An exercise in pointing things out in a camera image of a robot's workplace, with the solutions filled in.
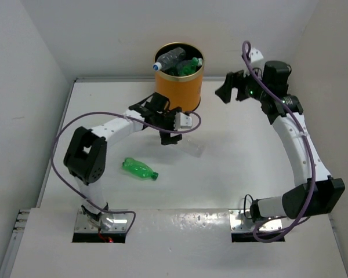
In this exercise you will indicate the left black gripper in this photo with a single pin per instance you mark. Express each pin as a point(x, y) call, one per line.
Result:
point(166, 138)

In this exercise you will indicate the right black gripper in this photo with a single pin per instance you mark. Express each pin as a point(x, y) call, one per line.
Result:
point(234, 80)

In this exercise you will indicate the clear bottle white cap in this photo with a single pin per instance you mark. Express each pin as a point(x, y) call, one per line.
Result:
point(192, 147)

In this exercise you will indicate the small green bottle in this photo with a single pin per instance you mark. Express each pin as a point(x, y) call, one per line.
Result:
point(188, 67)

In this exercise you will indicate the clear bottle blue cap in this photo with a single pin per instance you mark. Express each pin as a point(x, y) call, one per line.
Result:
point(169, 59)

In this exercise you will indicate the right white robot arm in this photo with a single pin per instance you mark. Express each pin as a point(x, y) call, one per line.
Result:
point(315, 190)

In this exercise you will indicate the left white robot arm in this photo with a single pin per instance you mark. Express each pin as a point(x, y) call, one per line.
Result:
point(85, 158)

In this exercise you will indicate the orange cylindrical bin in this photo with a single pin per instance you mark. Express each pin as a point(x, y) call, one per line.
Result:
point(182, 91)

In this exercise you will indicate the green lying bottle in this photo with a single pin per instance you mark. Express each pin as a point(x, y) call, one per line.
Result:
point(139, 169)

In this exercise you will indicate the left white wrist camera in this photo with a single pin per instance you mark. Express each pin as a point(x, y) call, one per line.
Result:
point(182, 121)

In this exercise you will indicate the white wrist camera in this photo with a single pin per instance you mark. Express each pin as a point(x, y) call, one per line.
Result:
point(182, 121)
point(256, 57)

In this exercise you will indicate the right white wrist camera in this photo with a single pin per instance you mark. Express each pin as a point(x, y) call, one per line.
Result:
point(256, 57)

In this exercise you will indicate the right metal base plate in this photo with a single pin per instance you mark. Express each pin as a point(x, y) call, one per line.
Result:
point(240, 222)

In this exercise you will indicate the metal base plate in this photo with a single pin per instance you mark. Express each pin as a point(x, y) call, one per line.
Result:
point(240, 222)
point(113, 223)

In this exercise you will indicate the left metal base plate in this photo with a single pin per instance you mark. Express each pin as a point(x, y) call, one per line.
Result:
point(113, 223)

